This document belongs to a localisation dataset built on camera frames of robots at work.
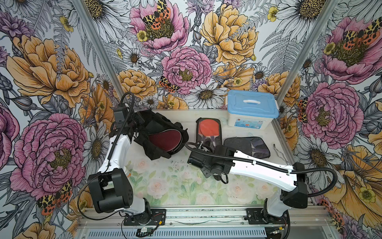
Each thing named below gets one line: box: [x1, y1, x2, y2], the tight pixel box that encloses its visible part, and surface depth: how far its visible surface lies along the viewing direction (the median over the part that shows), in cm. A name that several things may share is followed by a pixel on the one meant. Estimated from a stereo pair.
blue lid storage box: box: [225, 89, 280, 130], surface depth 105 cm
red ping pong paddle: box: [198, 119, 221, 151], surface depth 111 cm
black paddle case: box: [223, 136, 271, 159], surface depth 101 cm
